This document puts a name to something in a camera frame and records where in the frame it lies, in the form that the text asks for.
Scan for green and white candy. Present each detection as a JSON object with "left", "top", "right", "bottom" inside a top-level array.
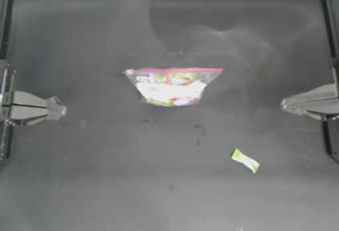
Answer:
[{"left": 231, "top": 148, "right": 261, "bottom": 174}]

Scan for clear bag with pink zip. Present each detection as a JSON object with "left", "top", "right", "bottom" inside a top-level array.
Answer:
[{"left": 123, "top": 67, "right": 226, "bottom": 108}]

